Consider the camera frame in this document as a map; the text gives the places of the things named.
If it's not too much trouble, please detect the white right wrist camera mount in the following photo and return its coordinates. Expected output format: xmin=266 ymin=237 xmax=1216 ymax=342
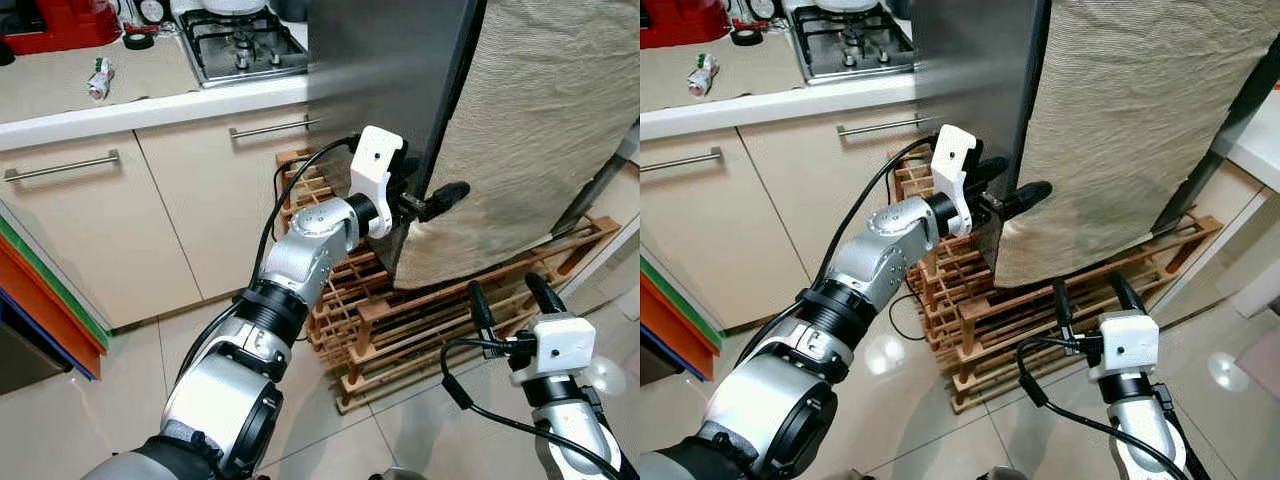
xmin=507 ymin=312 xmax=599 ymax=387
xmin=1087 ymin=309 xmax=1162 ymax=382

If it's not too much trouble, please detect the small beige linen cloth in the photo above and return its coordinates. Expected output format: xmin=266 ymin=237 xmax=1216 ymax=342
xmin=0 ymin=35 xmax=204 ymax=128
xmin=640 ymin=35 xmax=813 ymax=113

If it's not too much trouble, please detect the green board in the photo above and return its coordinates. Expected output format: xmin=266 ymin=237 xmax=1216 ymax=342
xmin=0 ymin=210 xmax=111 ymax=346
xmin=640 ymin=252 xmax=725 ymax=341

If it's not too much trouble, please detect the black power cord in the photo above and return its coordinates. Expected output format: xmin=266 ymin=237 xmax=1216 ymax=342
xmin=886 ymin=288 xmax=933 ymax=344

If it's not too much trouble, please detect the red coffee machine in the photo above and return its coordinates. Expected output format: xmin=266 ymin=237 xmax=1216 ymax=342
xmin=0 ymin=0 xmax=123 ymax=57
xmin=640 ymin=0 xmax=733 ymax=51

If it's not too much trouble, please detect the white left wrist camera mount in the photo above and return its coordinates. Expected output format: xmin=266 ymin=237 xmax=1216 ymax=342
xmin=347 ymin=124 xmax=407 ymax=241
xmin=930 ymin=124 xmax=986 ymax=239

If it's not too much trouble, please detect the steel cabinet handle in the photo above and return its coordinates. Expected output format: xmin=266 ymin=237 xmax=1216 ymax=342
xmin=640 ymin=147 xmax=723 ymax=174
xmin=837 ymin=115 xmax=926 ymax=139
xmin=2 ymin=149 xmax=122 ymax=184
xmin=227 ymin=116 xmax=321 ymax=141

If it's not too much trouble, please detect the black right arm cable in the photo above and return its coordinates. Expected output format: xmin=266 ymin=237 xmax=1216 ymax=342
xmin=439 ymin=334 xmax=626 ymax=480
xmin=1016 ymin=334 xmax=1201 ymax=480

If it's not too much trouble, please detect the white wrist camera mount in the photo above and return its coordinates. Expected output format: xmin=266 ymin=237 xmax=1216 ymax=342
xmin=1087 ymin=309 xmax=1162 ymax=382
xmin=347 ymin=124 xmax=407 ymax=241
xmin=507 ymin=312 xmax=599 ymax=387
xmin=930 ymin=124 xmax=986 ymax=239

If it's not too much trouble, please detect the beige kitchen cabinet white worktop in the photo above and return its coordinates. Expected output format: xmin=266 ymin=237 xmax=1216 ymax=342
xmin=0 ymin=70 xmax=323 ymax=333
xmin=640 ymin=70 xmax=926 ymax=331

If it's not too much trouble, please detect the large black fridge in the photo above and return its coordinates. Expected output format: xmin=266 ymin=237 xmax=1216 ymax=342
xmin=0 ymin=308 xmax=73 ymax=397
xmin=640 ymin=340 xmax=686 ymax=389

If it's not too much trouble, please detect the pink floor mat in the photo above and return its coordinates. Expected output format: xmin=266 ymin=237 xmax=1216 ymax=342
xmin=1233 ymin=328 xmax=1280 ymax=403

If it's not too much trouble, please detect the steel gas hob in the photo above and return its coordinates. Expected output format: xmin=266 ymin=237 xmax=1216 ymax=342
xmin=176 ymin=5 xmax=311 ymax=91
xmin=788 ymin=3 xmax=919 ymax=86

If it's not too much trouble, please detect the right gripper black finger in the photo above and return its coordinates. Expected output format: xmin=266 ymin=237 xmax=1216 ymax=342
xmin=1050 ymin=279 xmax=1077 ymax=346
xmin=1107 ymin=270 xmax=1150 ymax=315
xmin=524 ymin=271 xmax=568 ymax=317
xmin=468 ymin=279 xmax=499 ymax=346

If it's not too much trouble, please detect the wooden wine rack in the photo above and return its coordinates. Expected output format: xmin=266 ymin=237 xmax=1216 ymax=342
xmin=888 ymin=150 xmax=1226 ymax=414
xmin=273 ymin=146 xmax=623 ymax=417

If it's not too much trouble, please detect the large beige ribbed cloth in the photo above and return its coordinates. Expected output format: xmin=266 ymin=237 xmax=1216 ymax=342
xmin=992 ymin=0 xmax=1280 ymax=291
xmin=392 ymin=0 xmax=641 ymax=293

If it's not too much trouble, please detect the white green tube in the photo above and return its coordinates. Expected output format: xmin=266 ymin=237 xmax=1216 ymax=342
xmin=688 ymin=53 xmax=721 ymax=98
xmin=87 ymin=56 xmax=117 ymax=102

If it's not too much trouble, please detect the small dark grey fridge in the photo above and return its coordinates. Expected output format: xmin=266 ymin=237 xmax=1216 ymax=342
xmin=303 ymin=0 xmax=641 ymax=293
xmin=912 ymin=0 xmax=1280 ymax=291

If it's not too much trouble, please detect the white counter unit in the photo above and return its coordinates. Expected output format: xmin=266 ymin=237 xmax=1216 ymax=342
xmin=548 ymin=120 xmax=641 ymax=306
xmin=1150 ymin=60 xmax=1280 ymax=323

